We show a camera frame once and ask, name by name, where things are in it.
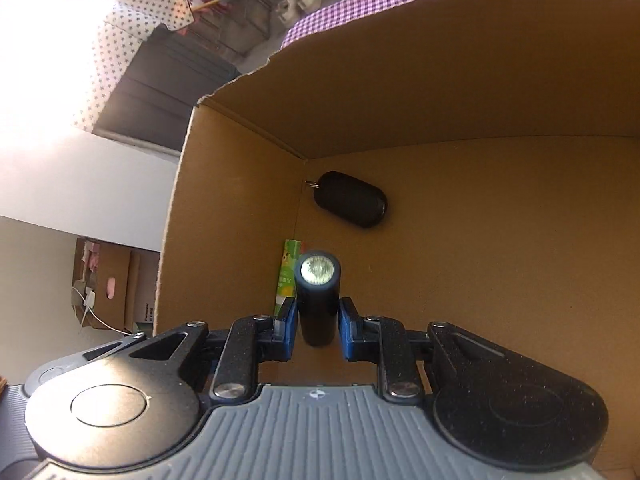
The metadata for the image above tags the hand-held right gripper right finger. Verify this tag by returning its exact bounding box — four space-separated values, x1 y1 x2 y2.
337 296 556 402

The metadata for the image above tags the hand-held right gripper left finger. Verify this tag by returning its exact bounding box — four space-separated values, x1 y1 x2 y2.
82 296 300 402

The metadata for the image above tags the black tube with green tip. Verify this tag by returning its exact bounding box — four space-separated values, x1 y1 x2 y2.
292 249 342 347

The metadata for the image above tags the black key fob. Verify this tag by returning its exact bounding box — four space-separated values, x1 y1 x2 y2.
305 171 389 229

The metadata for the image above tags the plain brown cardboard box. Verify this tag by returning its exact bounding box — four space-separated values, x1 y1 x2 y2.
72 237 161 333

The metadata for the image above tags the dark grey cabinet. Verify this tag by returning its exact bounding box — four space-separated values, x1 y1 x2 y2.
92 25 241 153

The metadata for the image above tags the pink checkered tablecloth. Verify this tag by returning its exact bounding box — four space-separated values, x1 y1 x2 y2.
277 0 640 51

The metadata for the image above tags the white charger with cable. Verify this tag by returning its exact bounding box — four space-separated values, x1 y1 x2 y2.
70 285 126 333

